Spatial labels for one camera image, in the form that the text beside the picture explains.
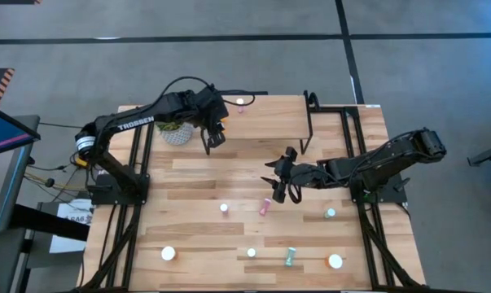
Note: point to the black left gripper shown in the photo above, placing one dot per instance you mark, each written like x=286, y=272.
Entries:
x=212, y=108

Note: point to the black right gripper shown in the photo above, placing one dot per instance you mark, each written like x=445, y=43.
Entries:
x=306, y=175

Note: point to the pink medicine bottle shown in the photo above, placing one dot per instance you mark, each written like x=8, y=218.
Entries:
x=224, y=208
x=265, y=206
x=239, y=101

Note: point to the green medicine bottle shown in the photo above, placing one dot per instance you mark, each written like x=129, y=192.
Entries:
x=290, y=256
x=330, y=212
x=251, y=252

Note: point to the large orange medicine bottle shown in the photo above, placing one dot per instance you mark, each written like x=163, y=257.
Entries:
x=335, y=261
x=168, y=253

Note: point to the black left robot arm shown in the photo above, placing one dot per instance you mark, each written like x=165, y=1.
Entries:
x=147, y=118

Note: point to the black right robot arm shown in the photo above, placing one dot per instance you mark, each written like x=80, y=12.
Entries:
x=391, y=156

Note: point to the wooden shelf with black legs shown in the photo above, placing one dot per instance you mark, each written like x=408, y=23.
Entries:
x=277, y=122

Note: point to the green plant in patterned pot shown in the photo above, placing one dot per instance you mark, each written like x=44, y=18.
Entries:
x=176, y=134

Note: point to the small white table sticker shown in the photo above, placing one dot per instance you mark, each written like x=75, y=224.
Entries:
x=373, y=106

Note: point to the white paper sheet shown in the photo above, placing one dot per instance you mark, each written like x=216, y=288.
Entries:
x=70, y=209

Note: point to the black cart beam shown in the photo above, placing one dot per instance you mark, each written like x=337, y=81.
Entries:
x=45, y=221

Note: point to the blue screen monitor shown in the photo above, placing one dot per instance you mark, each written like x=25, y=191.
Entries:
x=5, y=130

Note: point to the grey metal stand leg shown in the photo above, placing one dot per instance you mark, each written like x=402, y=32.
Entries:
x=489, y=154

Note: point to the black aluminium table frame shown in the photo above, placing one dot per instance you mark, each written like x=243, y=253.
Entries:
x=141, y=138

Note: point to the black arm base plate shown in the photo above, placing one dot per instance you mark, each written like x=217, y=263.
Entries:
x=391, y=196
x=106, y=198

